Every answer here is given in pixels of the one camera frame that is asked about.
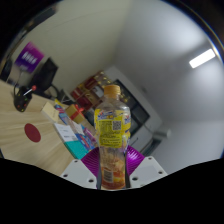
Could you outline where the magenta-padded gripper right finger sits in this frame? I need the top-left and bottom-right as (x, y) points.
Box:
(125, 145), (168, 190)

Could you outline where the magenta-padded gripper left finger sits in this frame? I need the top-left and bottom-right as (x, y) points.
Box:
(60, 145), (102, 190)

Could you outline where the yellow-labelled drink bottle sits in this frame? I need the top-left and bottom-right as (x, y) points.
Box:
(93, 84), (132, 191)

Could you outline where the teal book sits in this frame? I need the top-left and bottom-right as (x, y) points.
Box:
(64, 139), (91, 160)

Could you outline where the blue colourful book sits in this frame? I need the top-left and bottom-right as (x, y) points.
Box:
(74, 123), (98, 152)

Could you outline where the white air conditioner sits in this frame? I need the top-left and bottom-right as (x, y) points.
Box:
(152, 127), (173, 142)

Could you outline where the yellow gift box red ribbon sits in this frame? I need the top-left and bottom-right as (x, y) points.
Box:
(64, 103), (87, 125)

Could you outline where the flat round red coaster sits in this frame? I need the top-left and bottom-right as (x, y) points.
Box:
(23, 122), (42, 144)

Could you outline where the pale yellow notepad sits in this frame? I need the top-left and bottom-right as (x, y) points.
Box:
(40, 101), (60, 123)

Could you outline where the wooden shelf unit with trophies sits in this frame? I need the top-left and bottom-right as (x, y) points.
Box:
(69, 69), (129, 111)

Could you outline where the black mug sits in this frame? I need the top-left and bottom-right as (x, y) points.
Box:
(13, 85), (34, 113)

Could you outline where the red-tipped stirrer stick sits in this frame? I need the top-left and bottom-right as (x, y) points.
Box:
(23, 85), (38, 97)

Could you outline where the black office chair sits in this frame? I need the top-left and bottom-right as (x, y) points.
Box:
(29, 57), (59, 98)

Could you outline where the ceiling tube light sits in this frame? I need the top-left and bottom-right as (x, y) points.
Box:
(188, 48), (217, 69)

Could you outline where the purple sign board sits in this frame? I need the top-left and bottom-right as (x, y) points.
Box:
(14, 41), (45, 74)

